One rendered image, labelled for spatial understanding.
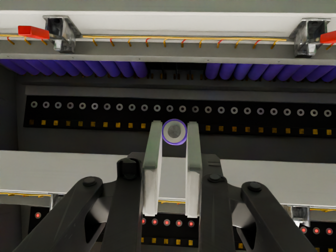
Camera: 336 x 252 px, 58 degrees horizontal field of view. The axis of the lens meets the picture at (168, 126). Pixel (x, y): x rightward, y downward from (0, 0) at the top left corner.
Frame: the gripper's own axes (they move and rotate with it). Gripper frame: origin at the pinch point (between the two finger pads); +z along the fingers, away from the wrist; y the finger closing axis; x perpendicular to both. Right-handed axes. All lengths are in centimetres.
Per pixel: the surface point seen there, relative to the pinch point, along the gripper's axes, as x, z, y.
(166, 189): -9.4, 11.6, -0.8
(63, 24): 7.2, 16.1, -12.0
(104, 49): 4.3, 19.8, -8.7
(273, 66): 2.3, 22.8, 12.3
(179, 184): -8.9, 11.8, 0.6
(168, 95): -3.8, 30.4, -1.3
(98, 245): -31.8, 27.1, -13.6
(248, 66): 2.4, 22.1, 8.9
